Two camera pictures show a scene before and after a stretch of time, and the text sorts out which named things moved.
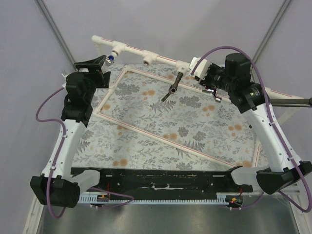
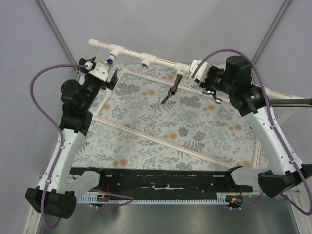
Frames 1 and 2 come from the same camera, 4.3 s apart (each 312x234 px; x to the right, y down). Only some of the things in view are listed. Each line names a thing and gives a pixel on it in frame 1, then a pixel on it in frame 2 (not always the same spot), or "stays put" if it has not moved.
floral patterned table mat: [200, 120] stays put
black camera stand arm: [294, 102] stays put
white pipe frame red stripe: [150, 56] -> [114, 50]
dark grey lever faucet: [173, 88] stays put
